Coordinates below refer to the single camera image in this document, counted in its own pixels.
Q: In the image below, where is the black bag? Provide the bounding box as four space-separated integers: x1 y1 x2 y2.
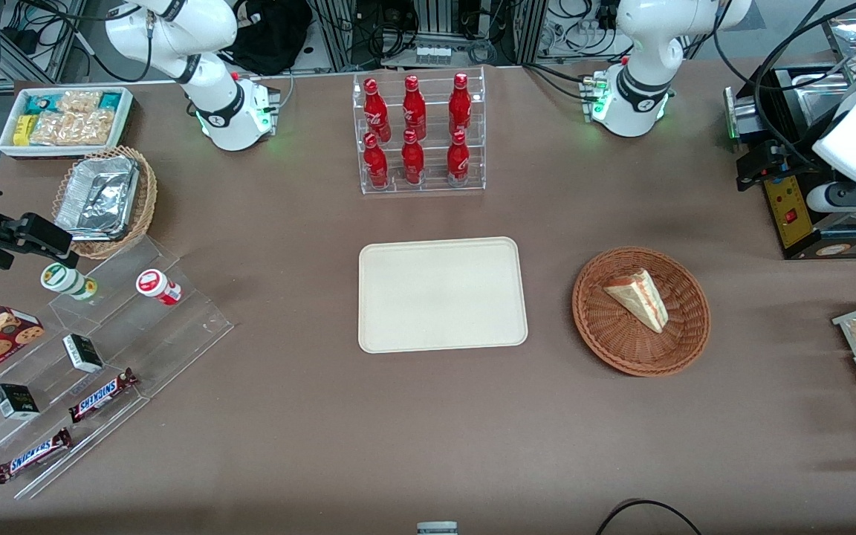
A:
218 0 314 76

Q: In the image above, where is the triangular sandwich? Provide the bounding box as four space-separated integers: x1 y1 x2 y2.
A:
603 268 669 334

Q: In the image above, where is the red cola bottle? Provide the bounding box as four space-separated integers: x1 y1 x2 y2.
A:
449 73 473 137
363 78 391 143
363 132 389 189
402 75 427 140
447 130 470 187
401 129 425 187

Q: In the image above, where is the small clear puffed snack bag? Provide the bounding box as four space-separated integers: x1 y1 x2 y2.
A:
56 91 103 114

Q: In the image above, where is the clear acrylic stepped display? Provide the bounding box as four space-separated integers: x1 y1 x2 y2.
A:
0 236 235 500

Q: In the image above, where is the black food warmer machine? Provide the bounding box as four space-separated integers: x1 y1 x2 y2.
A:
724 15 856 261

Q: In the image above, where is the clear acrylic bottle rack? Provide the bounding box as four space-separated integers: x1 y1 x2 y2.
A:
351 66 487 196

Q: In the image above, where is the black cable loop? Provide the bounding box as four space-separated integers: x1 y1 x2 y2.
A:
594 499 704 535

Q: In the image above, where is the tan wicker basket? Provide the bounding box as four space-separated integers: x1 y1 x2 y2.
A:
52 146 158 260

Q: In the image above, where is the green lid white jar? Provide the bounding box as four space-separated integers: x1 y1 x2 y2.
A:
41 262 99 302

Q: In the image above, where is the white snack bin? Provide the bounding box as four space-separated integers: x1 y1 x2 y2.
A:
0 86 136 160

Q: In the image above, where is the small black box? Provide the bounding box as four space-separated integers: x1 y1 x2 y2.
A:
0 383 41 420
62 334 105 373

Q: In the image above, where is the large clear puffed snack bag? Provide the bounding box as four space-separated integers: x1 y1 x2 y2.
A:
29 109 117 146

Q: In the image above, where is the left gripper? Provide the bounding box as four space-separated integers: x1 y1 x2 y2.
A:
736 140 801 192

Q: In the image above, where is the beige rectangular tray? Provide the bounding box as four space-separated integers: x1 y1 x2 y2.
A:
357 236 529 354

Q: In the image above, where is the aluminium foil container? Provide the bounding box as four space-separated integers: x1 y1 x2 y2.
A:
54 155 140 241

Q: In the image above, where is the round brown wicker basket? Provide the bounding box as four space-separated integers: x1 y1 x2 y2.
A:
571 246 712 377

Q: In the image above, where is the red lid white jar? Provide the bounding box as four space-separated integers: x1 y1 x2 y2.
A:
136 269 183 306

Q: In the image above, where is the snickers chocolate bar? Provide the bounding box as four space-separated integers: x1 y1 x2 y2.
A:
0 427 73 484
68 368 140 424

